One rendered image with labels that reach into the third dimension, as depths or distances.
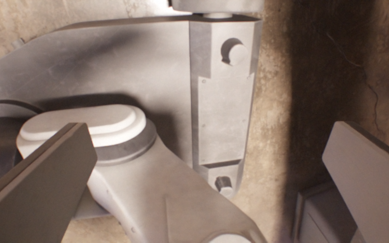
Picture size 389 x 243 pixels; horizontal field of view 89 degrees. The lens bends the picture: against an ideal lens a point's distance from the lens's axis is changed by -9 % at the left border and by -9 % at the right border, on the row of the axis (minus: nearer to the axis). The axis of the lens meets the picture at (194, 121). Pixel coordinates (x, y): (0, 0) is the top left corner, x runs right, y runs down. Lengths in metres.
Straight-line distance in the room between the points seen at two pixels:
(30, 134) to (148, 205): 0.22
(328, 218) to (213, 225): 0.99
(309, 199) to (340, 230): 0.19
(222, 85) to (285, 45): 0.32
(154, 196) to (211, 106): 0.26
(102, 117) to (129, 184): 0.12
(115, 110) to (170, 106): 0.15
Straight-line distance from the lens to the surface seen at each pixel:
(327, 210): 1.21
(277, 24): 0.71
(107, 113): 0.39
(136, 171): 0.33
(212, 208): 0.25
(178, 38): 0.45
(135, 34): 0.45
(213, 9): 0.43
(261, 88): 0.75
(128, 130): 0.34
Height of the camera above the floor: 0.61
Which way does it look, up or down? 57 degrees down
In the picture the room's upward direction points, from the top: 161 degrees clockwise
